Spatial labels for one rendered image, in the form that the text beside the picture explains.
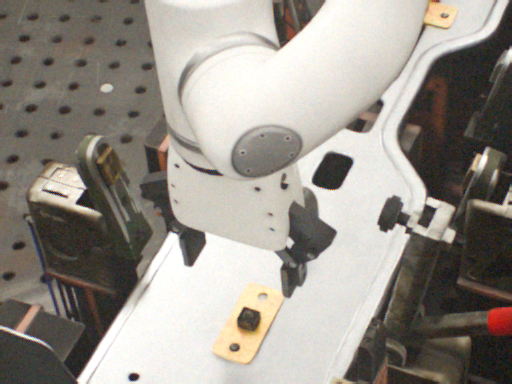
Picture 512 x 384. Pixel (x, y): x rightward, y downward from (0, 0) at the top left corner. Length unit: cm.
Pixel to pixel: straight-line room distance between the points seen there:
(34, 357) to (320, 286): 46
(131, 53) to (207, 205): 90
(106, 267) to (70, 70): 66
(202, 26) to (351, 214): 43
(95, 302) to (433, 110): 48
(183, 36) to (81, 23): 110
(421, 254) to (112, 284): 42
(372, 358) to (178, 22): 26
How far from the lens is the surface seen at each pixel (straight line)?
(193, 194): 92
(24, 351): 69
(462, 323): 94
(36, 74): 180
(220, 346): 106
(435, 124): 146
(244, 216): 91
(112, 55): 180
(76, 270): 121
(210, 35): 77
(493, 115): 122
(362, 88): 75
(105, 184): 110
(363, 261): 111
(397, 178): 118
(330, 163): 128
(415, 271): 89
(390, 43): 75
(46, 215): 116
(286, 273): 96
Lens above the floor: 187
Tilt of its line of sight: 49 degrees down
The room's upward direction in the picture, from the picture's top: 2 degrees counter-clockwise
